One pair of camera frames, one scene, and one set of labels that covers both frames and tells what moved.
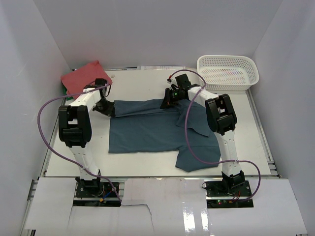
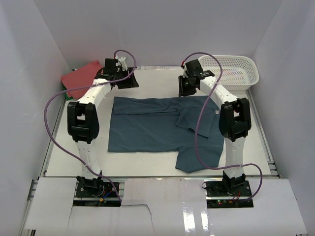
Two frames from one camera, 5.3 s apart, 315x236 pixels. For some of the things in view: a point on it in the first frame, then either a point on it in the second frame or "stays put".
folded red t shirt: (75, 81) stays put
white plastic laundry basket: (227, 73) stays put
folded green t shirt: (64, 93) stays put
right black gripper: (168, 101) to (182, 91)
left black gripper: (109, 111) to (130, 82)
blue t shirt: (141, 126) stays put
